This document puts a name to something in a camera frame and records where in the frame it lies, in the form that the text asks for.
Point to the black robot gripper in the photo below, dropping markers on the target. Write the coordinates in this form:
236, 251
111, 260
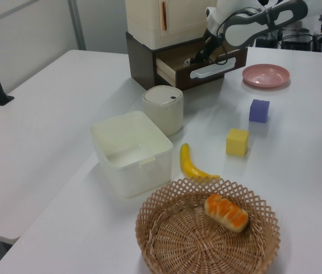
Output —
211, 45

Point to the black and white panda toy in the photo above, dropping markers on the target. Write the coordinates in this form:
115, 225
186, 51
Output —
186, 62

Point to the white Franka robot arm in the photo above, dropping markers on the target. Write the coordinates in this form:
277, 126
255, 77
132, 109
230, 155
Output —
252, 23

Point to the yellow toy banana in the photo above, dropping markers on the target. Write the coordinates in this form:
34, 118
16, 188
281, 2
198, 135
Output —
188, 164

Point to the orange striped toy bread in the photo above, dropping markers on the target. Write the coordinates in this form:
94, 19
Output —
226, 213

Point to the cream round bin with lid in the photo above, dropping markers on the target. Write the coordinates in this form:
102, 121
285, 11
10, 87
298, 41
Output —
164, 112

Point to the pink plastic plate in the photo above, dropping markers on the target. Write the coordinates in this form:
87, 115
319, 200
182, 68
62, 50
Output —
266, 75

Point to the purple foam cube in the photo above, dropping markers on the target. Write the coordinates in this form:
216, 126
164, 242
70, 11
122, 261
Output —
259, 110

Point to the yellow foam cube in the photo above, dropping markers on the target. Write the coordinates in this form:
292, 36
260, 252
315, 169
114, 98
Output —
236, 142

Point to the black electronics box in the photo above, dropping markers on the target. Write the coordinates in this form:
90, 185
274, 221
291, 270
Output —
296, 42

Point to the white plastic storage box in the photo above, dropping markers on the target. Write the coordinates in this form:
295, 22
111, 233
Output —
132, 154

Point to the woven wicker basket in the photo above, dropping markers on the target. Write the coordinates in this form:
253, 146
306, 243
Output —
206, 237

